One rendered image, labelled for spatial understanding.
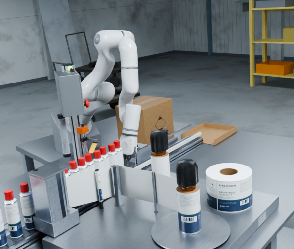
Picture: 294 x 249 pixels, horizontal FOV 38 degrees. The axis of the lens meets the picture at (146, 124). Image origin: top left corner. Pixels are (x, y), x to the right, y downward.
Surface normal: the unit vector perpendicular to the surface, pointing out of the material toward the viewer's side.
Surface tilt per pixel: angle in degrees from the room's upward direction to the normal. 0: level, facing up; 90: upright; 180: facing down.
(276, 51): 90
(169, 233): 0
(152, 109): 90
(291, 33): 90
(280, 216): 0
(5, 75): 90
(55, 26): 79
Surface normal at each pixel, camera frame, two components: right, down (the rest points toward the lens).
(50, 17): 0.62, -0.02
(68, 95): 0.29, 0.26
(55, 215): 0.78, 0.11
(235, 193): 0.07, 0.29
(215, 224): -0.08, -0.95
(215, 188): -0.66, 0.27
